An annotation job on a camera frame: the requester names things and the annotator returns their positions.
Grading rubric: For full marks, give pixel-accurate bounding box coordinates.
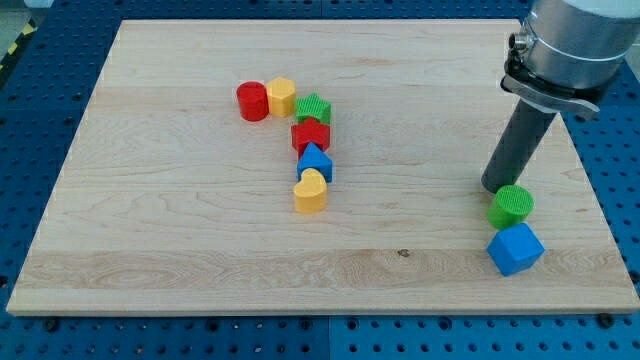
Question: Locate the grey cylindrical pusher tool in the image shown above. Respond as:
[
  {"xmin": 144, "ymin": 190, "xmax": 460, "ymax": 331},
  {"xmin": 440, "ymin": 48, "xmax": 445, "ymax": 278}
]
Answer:
[{"xmin": 481, "ymin": 100, "xmax": 556, "ymax": 194}]

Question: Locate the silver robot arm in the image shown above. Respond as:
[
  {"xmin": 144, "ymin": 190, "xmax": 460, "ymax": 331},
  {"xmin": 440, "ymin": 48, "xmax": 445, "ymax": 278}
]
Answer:
[{"xmin": 481, "ymin": 0, "xmax": 639, "ymax": 193}]

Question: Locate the green cylinder block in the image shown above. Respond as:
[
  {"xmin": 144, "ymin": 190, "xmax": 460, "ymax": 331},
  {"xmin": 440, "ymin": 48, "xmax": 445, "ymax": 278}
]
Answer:
[{"xmin": 487, "ymin": 185, "xmax": 535, "ymax": 230}]

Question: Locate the blue cube block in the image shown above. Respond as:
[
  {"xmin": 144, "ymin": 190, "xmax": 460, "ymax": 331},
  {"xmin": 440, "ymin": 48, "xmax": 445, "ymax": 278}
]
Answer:
[{"xmin": 487, "ymin": 223, "xmax": 546, "ymax": 276}]

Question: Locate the green star block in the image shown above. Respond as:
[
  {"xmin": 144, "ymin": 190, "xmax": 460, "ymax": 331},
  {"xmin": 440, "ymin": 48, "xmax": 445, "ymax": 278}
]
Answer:
[{"xmin": 295, "ymin": 93, "xmax": 332, "ymax": 125}]

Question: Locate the blue triangle block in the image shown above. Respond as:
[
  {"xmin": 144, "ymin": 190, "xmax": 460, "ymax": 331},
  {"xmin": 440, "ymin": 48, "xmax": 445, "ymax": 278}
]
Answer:
[{"xmin": 296, "ymin": 143, "xmax": 333, "ymax": 183}]

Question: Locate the red star block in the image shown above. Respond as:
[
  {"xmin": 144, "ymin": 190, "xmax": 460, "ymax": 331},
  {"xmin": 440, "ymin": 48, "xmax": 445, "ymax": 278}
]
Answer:
[{"xmin": 290, "ymin": 117, "xmax": 331, "ymax": 157}]

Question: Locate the yellow heart block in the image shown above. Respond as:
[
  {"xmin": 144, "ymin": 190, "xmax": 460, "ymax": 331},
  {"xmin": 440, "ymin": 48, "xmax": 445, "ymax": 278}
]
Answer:
[{"xmin": 293, "ymin": 168, "xmax": 328, "ymax": 214}]

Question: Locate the yellow hexagon block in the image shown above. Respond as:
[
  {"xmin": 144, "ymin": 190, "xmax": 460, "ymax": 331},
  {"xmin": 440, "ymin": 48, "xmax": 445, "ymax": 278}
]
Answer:
[{"xmin": 266, "ymin": 77, "xmax": 296, "ymax": 118}]

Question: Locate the red cylinder block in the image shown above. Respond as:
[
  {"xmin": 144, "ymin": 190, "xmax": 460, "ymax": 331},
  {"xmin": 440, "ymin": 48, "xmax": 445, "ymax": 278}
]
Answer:
[{"xmin": 236, "ymin": 81, "xmax": 269, "ymax": 122}]

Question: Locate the wooden board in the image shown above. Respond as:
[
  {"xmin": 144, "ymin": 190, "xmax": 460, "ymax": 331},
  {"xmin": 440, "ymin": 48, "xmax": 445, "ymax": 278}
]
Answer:
[{"xmin": 7, "ymin": 20, "xmax": 639, "ymax": 316}]

